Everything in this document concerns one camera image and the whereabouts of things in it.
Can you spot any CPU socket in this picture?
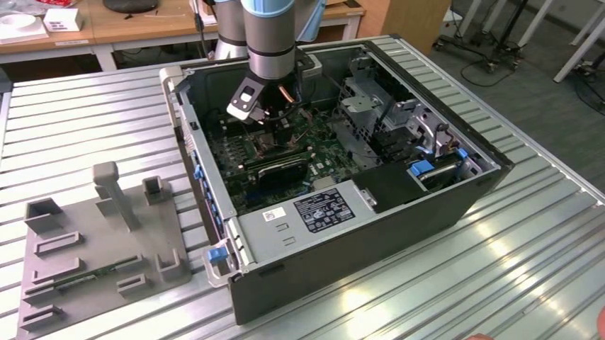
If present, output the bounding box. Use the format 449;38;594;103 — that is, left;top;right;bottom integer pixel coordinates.
246;127;298;160

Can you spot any green motherboard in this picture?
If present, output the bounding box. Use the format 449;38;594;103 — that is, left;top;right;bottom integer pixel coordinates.
208;106;361;213

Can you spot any silver drive cage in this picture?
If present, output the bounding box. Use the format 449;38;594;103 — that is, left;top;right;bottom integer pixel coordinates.
338;55;427;167

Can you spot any black graphics card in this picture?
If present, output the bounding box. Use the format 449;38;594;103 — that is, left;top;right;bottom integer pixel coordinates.
258;159;309;191

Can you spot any hard disk in blue carrier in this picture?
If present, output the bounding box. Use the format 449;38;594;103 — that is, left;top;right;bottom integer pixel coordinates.
407;159;475;194

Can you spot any grey power supply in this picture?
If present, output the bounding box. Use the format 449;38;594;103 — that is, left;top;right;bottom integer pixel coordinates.
234;180;380;266

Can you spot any wooden desk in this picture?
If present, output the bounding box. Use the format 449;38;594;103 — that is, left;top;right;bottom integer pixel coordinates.
0;0;368;74

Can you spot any wooden cabinet panel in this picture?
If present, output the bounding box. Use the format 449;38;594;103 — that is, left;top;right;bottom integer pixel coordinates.
381;0;453;56

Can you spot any black round pad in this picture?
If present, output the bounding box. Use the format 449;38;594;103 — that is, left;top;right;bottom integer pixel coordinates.
102;0;161;13

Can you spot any white cardboard box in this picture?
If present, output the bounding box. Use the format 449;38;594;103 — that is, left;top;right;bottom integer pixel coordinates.
42;7;85;33

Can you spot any black open PC case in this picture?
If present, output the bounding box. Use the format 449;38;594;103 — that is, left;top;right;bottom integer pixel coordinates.
158;33;516;327

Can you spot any grey parts rack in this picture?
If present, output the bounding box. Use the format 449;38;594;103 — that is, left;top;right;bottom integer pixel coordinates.
17;161;196;337

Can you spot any black wheeled stand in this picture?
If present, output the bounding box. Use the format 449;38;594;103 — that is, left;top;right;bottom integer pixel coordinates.
435;0;531;75

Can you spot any white square tray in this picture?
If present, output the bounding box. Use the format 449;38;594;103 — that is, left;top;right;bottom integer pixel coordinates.
0;13;49;45

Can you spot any green RAM stick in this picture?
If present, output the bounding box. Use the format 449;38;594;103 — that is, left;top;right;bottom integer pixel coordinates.
51;257;143;293

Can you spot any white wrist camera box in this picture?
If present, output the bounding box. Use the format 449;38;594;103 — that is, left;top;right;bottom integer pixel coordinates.
225;74;268;125

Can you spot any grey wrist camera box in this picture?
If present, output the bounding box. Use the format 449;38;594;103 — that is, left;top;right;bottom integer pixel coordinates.
297;55;324;79

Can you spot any white table frame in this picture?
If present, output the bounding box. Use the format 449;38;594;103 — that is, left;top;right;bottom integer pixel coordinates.
552;0;605;84

